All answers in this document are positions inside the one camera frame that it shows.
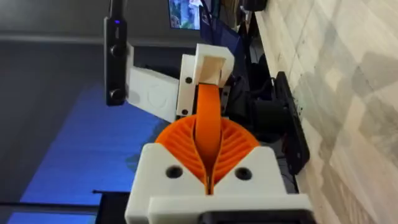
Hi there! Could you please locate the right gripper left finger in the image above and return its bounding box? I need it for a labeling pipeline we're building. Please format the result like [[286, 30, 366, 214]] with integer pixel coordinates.
[[124, 114, 208, 224]]

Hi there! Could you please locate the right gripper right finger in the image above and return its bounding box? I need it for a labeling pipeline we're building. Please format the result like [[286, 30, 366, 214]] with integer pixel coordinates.
[[213, 116, 289, 197]]

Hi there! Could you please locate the dark blue fabric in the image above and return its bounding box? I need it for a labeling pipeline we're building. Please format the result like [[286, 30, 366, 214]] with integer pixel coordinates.
[[200, 0, 244, 65]]

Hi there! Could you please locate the computer monitor screen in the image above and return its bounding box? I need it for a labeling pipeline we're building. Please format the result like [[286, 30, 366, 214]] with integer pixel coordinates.
[[168, 0, 201, 31]]

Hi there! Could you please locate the black rail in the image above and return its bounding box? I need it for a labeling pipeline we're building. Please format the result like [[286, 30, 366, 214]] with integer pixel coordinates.
[[273, 70, 311, 176]]

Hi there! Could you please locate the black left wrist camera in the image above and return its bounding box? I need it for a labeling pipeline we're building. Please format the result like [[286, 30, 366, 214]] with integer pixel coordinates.
[[103, 16, 129, 107]]

